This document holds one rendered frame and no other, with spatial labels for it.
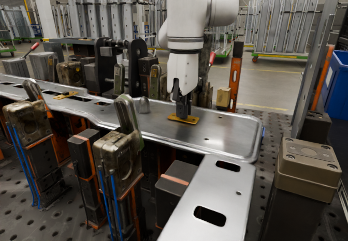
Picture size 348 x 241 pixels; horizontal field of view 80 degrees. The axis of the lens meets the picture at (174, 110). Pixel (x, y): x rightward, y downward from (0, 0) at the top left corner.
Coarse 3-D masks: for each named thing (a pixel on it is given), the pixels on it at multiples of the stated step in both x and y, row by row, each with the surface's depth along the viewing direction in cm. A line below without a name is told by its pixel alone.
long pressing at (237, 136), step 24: (0, 96) 78; (24, 96) 74; (48, 96) 74; (96, 96) 73; (96, 120) 57; (144, 120) 56; (168, 120) 56; (216, 120) 56; (240, 120) 56; (168, 144) 47; (192, 144) 46; (216, 144) 46; (240, 144) 46
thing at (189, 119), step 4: (168, 116) 57; (172, 116) 57; (176, 116) 57; (188, 116) 57; (192, 116) 57; (180, 120) 55; (184, 120) 55; (188, 120) 55; (192, 120) 55; (196, 120) 55
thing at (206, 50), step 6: (204, 36) 58; (210, 36) 60; (204, 42) 59; (210, 42) 62; (204, 48) 63; (210, 48) 63; (198, 54) 63; (204, 54) 63; (198, 60) 63; (204, 60) 64; (198, 66) 64; (204, 66) 64; (198, 72) 65; (204, 72) 64; (198, 78) 66; (204, 78) 64; (204, 84) 64; (204, 90) 65
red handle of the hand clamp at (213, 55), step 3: (210, 54) 72; (213, 54) 71; (210, 57) 71; (213, 57) 71; (210, 60) 70; (213, 60) 71; (210, 63) 70; (210, 66) 70; (201, 78) 67; (201, 81) 66; (198, 84) 65; (201, 84) 65; (201, 87) 66
